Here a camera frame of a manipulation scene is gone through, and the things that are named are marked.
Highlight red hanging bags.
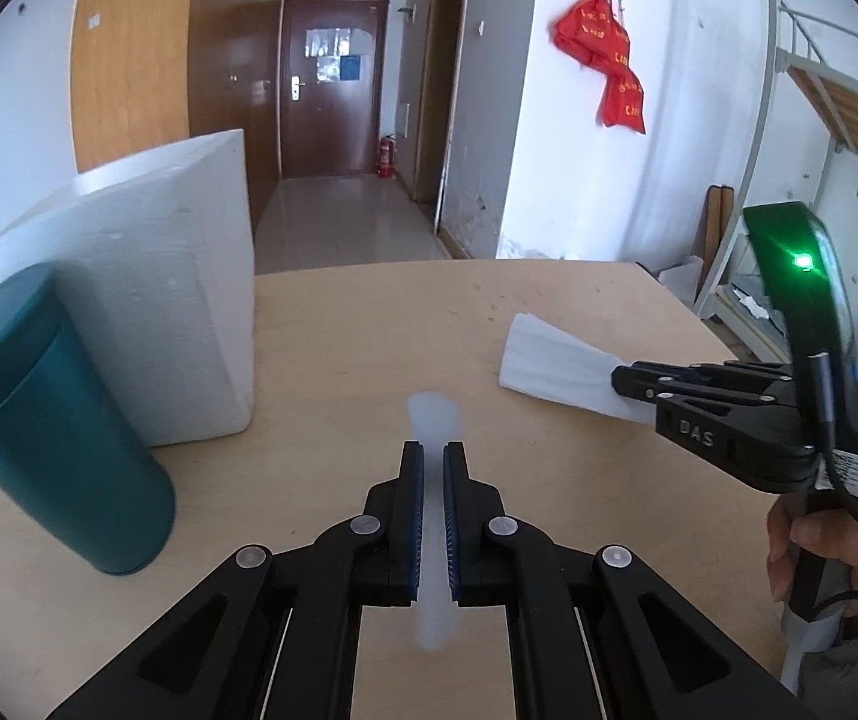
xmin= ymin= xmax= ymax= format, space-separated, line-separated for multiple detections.
xmin=551 ymin=0 xmax=646 ymax=135

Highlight gripper camera display module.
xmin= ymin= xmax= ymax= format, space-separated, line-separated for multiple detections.
xmin=743 ymin=202 xmax=858 ymax=387

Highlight dark brown entrance door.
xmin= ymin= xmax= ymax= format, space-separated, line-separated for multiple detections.
xmin=280 ymin=0 xmax=390 ymax=179

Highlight side door frame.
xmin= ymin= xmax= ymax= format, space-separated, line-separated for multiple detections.
xmin=413 ymin=0 xmax=465 ymax=229

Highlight white foam box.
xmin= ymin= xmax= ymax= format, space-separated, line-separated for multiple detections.
xmin=0 ymin=128 xmax=255 ymax=447

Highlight wooden wardrobe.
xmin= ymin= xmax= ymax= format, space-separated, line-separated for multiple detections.
xmin=70 ymin=0 xmax=283 ymax=220

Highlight teal cylindrical canister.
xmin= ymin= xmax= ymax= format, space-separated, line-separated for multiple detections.
xmin=0 ymin=263 xmax=177 ymax=575

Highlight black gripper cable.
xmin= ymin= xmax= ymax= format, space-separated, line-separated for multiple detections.
xmin=806 ymin=349 xmax=858 ymax=605

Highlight person's right hand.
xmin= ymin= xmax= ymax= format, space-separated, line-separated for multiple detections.
xmin=766 ymin=497 xmax=858 ymax=637

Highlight white tissue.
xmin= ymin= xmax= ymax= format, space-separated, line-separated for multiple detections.
xmin=499 ymin=314 xmax=655 ymax=426

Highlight white foam strip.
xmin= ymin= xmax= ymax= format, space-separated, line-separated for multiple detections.
xmin=408 ymin=392 xmax=460 ymax=653

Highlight red fire extinguisher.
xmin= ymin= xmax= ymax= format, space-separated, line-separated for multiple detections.
xmin=377 ymin=135 xmax=397 ymax=179

